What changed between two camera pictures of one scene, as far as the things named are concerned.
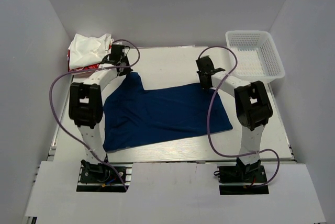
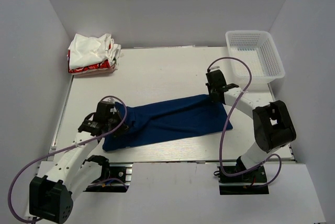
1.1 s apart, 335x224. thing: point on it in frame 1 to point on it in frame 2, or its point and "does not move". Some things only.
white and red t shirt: [85, 53] does not move
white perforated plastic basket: [257, 57] does not move
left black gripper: [127, 71] to [123, 127]
